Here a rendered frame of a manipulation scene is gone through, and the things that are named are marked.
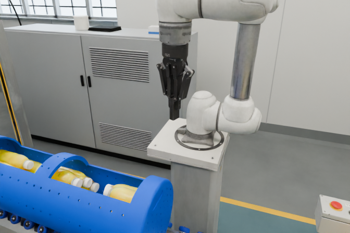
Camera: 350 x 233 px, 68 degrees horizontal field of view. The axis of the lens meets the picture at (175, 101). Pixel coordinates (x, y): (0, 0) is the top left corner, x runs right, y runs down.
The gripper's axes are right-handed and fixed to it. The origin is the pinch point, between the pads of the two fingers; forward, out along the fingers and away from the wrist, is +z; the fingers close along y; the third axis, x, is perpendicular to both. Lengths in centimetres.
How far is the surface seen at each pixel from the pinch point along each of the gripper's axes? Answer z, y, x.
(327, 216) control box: 41, 45, 33
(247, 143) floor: 150, -68, 227
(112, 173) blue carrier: 39, -31, -4
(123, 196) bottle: 32.3, -10.8, -14.0
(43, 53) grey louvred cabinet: 32, -245, 65
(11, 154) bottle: 36, -74, -28
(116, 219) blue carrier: 32.5, -5.2, -21.5
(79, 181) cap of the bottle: 34, -32, -19
